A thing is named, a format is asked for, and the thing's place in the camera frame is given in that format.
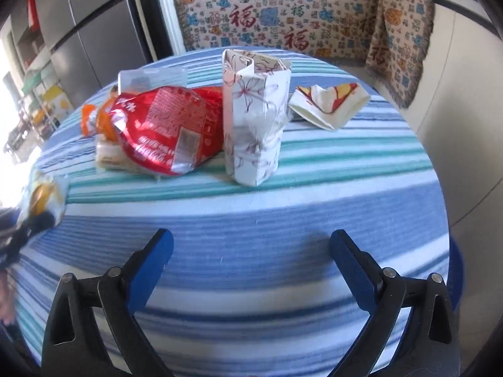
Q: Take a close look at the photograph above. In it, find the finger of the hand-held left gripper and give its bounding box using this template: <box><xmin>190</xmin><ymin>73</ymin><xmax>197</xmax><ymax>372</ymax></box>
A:
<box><xmin>0</xmin><ymin>210</ymin><xmax>58</xmax><ymax>271</ymax></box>

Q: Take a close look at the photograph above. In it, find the blue striped tablecloth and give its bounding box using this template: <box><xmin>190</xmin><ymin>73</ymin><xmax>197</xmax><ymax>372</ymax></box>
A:
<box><xmin>6</xmin><ymin>45</ymin><xmax>450</xmax><ymax>377</ymax></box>

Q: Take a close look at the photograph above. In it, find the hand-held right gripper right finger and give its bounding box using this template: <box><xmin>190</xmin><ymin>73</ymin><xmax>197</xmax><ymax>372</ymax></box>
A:
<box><xmin>329</xmin><ymin>229</ymin><xmax>462</xmax><ymax>377</ymax></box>

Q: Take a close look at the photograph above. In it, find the storage shelf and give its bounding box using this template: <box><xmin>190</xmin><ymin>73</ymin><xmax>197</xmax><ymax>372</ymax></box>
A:
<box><xmin>0</xmin><ymin>0</ymin><xmax>75</xmax><ymax>154</ymax></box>

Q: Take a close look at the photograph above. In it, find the grey refrigerator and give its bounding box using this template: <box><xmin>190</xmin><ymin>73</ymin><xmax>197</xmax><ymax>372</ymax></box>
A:
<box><xmin>33</xmin><ymin>0</ymin><xmax>154</xmax><ymax>99</ymax></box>

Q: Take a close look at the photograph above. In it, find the orange snack packet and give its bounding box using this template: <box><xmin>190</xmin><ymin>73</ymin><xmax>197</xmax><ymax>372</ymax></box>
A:
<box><xmin>80</xmin><ymin>96</ymin><xmax>119</xmax><ymax>142</ymax></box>

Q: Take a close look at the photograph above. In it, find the red snack bag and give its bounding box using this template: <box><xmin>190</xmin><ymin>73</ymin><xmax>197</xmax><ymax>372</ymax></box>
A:
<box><xmin>109</xmin><ymin>86</ymin><xmax>224</xmax><ymax>177</ymax></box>

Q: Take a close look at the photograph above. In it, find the white crumpled wrapper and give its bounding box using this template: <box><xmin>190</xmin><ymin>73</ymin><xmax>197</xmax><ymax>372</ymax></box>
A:
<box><xmin>95</xmin><ymin>134</ymin><xmax>132</xmax><ymax>172</ymax></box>

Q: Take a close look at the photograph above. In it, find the printed cushion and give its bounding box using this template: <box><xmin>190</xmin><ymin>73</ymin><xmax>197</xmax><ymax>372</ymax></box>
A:
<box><xmin>365</xmin><ymin>0</ymin><xmax>435</xmax><ymax>108</ymax></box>

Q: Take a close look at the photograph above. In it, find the gold foil wrapper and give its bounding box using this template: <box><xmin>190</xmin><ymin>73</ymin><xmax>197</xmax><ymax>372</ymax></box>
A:
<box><xmin>24</xmin><ymin>171</ymin><xmax>69</xmax><ymax>228</ymax></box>

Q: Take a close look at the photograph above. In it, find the clear plastic box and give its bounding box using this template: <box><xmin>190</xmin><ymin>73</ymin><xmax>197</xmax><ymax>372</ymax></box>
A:
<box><xmin>118</xmin><ymin>67</ymin><xmax>189</xmax><ymax>97</ymax></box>

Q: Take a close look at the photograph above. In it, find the floral paper carton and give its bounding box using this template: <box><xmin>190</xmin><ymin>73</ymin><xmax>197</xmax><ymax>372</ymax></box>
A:
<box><xmin>222</xmin><ymin>48</ymin><xmax>292</xmax><ymax>188</ymax></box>

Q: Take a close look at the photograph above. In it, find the printed sofa cover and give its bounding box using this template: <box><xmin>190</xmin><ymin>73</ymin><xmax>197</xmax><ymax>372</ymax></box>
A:
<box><xmin>167</xmin><ymin>0</ymin><xmax>384</xmax><ymax>63</ymax></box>

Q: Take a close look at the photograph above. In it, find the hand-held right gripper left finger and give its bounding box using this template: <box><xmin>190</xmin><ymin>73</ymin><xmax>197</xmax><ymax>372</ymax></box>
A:
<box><xmin>41</xmin><ymin>228</ymin><xmax>175</xmax><ymax>377</ymax></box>

